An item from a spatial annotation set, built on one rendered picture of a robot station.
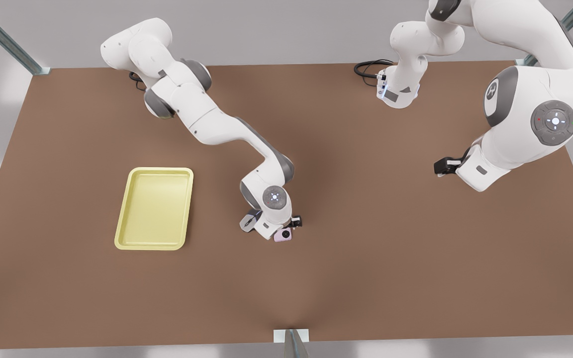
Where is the pale yellow rectangular tray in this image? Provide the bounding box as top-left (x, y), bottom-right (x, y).
top-left (114, 167), bottom-right (194, 251)

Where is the silver frame post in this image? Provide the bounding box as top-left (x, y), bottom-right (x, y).
top-left (515, 0), bottom-right (573, 67)
top-left (273, 328), bottom-right (310, 358)
top-left (0, 0), bottom-right (51, 76)

